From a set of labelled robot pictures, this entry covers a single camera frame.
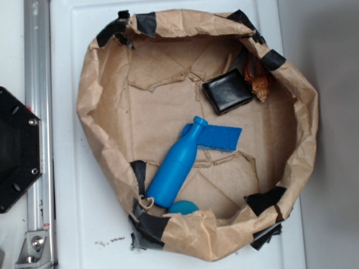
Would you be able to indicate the black leather wallet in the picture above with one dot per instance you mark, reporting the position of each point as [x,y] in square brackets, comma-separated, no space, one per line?
[228,91]

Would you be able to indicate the blue plastic bottle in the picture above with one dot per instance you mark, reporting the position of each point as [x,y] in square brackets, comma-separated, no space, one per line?
[176,166]

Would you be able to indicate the metal corner bracket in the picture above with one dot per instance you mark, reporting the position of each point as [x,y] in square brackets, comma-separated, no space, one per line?
[35,251]

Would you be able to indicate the brown paper bin liner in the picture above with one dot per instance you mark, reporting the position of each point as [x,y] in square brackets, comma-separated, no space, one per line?
[141,87]

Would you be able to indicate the blue ball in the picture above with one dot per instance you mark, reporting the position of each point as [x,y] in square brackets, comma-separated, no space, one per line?
[183,207]

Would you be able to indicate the aluminium profile rail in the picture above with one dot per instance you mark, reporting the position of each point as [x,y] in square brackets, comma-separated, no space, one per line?
[41,211]

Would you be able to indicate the blue sponge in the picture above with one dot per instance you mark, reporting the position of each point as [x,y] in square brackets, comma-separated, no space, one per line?
[221,138]

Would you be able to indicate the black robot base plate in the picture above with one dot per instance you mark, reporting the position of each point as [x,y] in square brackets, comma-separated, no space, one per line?
[20,149]

